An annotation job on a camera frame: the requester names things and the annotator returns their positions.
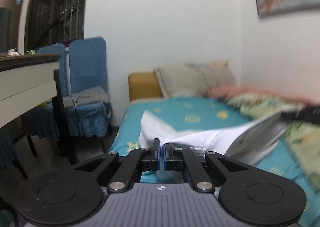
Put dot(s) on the white t-shirt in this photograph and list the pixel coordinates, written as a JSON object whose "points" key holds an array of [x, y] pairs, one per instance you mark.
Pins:
{"points": [[249, 143]]}

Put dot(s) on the green cartoon blanket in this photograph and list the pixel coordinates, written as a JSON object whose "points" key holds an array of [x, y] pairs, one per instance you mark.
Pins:
{"points": [[301, 137]]}

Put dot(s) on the pink fuzzy blanket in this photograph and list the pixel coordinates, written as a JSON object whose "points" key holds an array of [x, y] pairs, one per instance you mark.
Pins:
{"points": [[227, 92]]}

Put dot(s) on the green fruit on chair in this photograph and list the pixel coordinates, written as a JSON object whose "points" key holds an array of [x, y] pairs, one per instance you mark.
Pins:
{"points": [[44, 104]]}

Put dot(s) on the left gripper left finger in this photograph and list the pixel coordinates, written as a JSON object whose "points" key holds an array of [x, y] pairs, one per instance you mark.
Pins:
{"points": [[151, 159]]}

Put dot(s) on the yellow wooden headboard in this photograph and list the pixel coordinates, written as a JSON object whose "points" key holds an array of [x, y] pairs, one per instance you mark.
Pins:
{"points": [[143, 85]]}

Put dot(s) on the white black desk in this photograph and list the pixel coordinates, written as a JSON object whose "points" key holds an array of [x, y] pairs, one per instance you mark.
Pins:
{"points": [[22, 78]]}

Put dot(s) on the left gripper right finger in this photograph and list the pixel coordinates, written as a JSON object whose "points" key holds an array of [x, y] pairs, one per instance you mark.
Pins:
{"points": [[172, 157]]}

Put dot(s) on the grey pillow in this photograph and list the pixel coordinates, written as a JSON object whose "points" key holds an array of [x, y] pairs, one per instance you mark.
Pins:
{"points": [[193, 79]]}

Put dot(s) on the teal patterned bed sheet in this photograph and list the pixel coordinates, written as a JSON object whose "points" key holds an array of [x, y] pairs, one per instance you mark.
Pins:
{"points": [[203, 114]]}

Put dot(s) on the grey cloth on chair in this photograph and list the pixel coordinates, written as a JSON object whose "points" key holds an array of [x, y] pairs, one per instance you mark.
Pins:
{"points": [[91, 95]]}

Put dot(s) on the blue covered chair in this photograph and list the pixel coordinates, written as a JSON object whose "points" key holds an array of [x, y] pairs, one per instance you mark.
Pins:
{"points": [[49, 122], [86, 68]]}

